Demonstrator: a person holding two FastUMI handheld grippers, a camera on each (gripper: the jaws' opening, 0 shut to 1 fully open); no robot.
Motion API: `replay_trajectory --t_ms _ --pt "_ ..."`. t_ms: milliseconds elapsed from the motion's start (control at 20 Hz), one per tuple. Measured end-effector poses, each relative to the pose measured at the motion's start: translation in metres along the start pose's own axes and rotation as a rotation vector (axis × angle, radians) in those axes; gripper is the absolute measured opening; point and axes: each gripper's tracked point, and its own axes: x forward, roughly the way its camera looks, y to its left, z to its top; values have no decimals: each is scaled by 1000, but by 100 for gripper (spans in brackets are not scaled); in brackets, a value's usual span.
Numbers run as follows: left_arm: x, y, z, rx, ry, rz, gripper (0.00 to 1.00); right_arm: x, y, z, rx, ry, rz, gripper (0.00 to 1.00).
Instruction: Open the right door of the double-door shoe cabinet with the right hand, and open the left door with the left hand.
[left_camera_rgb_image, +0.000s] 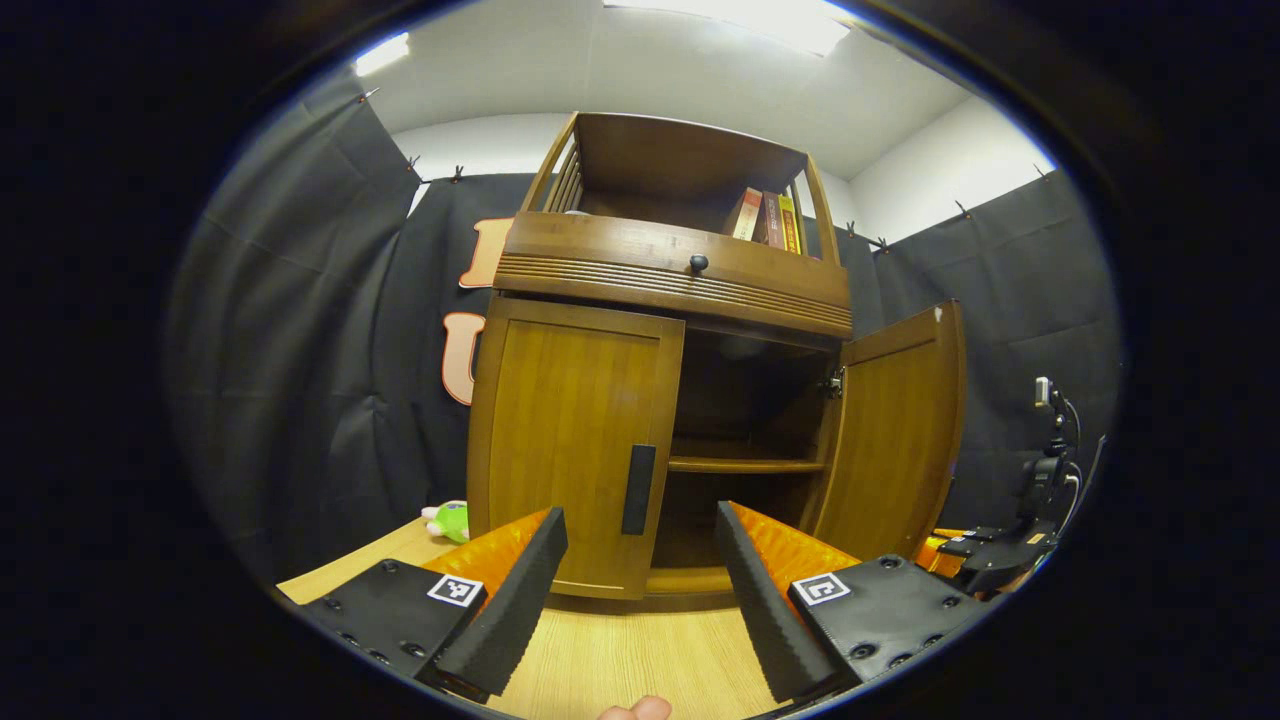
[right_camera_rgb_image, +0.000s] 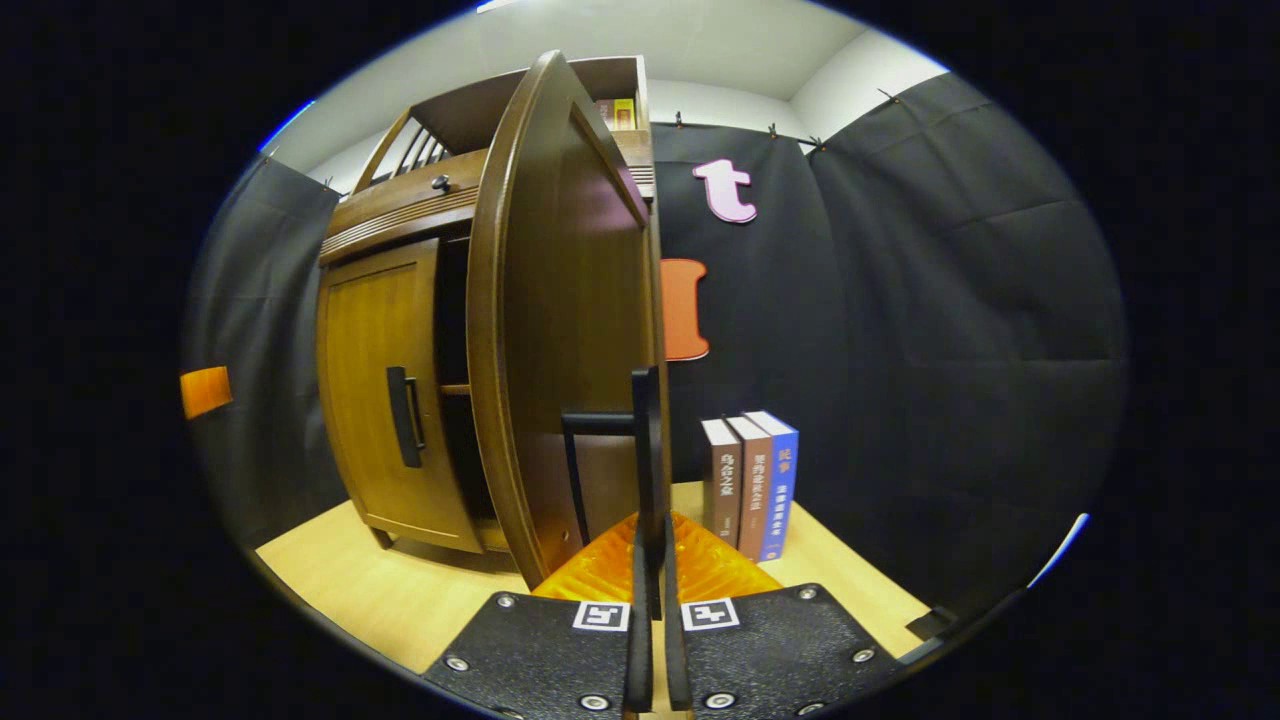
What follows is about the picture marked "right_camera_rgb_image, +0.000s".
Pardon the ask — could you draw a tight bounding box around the dark brown book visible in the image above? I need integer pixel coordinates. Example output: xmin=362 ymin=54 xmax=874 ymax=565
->
xmin=701 ymin=418 xmax=743 ymax=549

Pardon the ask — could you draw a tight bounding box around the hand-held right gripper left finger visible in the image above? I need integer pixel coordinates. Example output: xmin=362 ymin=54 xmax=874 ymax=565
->
xmin=422 ymin=512 xmax=656 ymax=716

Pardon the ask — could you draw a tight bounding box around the black backdrop cloth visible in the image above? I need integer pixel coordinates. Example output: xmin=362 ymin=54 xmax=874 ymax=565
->
xmin=183 ymin=72 xmax=1131 ymax=621

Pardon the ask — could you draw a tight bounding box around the light brown book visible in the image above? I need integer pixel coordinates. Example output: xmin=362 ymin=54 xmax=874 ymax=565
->
xmin=725 ymin=414 xmax=774 ymax=563

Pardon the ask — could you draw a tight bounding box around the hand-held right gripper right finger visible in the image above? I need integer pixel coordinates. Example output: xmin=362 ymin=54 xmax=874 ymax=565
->
xmin=655 ymin=512 xmax=906 ymax=716

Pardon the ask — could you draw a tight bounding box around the blue book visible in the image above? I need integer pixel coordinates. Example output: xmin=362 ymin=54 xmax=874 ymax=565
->
xmin=744 ymin=410 xmax=800 ymax=562

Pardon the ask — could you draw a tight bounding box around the wooden cabinet door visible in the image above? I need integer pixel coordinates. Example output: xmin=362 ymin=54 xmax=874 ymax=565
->
xmin=466 ymin=50 xmax=673 ymax=591
xmin=316 ymin=238 xmax=483 ymax=554

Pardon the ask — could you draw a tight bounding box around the wooden cabinet drawer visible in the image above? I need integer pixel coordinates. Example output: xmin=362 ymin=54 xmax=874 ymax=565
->
xmin=320 ymin=130 xmax=656 ymax=239

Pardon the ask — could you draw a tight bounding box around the wooden double-door shoe cabinet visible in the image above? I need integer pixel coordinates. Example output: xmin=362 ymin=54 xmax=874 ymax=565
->
xmin=316 ymin=55 xmax=661 ymax=556

